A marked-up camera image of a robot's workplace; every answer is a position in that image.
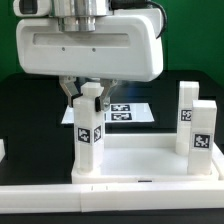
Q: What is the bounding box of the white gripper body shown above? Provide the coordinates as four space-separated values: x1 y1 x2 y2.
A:
16 9 163 82

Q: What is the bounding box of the white front guide rail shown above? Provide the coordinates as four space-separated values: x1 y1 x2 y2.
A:
0 181 224 214

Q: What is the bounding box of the white block left edge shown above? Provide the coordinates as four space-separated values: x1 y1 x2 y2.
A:
0 139 5 162

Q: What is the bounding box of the grey cable on wrist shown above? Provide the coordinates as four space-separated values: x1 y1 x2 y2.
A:
111 0 168 40

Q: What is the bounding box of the white desk top tray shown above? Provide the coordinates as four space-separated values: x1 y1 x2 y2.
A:
71 133 224 184

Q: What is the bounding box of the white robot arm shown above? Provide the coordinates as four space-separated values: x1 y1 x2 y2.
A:
13 0 167 111

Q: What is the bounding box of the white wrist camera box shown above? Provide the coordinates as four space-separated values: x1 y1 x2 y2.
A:
13 0 52 17

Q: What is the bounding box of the white marker paper sheet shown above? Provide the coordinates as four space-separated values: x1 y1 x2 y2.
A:
61 102 155 125

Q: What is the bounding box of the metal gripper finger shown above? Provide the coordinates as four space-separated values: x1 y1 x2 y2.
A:
59 76 82 107
95 79 118 112

